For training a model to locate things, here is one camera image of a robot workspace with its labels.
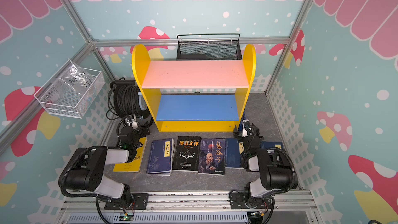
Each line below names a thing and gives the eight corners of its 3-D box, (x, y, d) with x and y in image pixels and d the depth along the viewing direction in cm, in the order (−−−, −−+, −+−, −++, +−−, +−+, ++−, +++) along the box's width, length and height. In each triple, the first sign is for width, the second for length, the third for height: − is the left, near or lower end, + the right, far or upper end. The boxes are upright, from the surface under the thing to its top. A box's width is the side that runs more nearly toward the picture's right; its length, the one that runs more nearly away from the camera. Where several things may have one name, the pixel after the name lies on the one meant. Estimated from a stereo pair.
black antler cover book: (173, 171, 86) (172, 170, 84) (177, 138, 99) (176, 136, 97) (200, 171, 86) (200, 170, 84) (200, 138, 99) (200, 136, 97)
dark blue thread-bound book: (142, 176, 84) (140, 173, 80) (150, 142, 97) (148, 138, 93) (171, 176, 84) (169, 173, 80) (175, 142, 97) (174, 138, 93)
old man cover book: (198, 175, 84) (198, 174, 82) (198, 140, 98) (198, 138, 96) (227, 175, 84) (227, 174, 82) (224, 140, 98) (224, 138, 96)
